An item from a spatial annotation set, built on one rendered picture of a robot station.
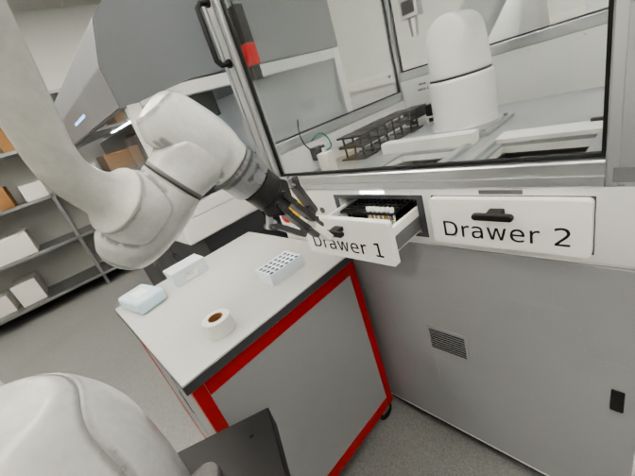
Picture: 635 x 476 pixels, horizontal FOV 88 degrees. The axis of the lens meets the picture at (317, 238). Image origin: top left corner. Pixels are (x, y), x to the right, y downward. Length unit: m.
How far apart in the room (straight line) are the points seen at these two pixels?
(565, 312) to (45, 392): 0.82
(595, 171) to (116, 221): 0.73
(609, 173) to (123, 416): 0.71
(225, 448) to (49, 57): 4.67
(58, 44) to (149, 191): 4.47
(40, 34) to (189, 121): 4.48
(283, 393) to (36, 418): 0.72
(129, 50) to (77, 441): 1.31
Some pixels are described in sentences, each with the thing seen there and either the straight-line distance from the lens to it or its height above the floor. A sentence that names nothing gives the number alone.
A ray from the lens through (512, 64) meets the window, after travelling 0.70.
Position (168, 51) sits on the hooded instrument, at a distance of 1.52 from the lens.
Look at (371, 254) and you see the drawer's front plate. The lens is 0.78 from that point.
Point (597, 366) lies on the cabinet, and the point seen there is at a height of 0.55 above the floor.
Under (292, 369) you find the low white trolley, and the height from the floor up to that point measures 0.57.
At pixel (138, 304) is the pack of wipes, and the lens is 1.16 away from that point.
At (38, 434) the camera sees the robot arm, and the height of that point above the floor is 1.06.
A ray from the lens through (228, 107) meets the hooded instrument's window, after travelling 1.60.
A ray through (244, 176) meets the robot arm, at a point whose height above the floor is 1.12.
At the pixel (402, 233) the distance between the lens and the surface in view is 0.78.
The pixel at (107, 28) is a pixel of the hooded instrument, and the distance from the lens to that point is 1.48.
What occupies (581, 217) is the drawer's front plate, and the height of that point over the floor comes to 0.90.
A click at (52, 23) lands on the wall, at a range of 5.04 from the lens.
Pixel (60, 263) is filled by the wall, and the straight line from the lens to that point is 4.87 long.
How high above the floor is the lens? 1.21
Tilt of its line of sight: 23 degrees down
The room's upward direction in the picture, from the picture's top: 18 degrees counter-clockwise
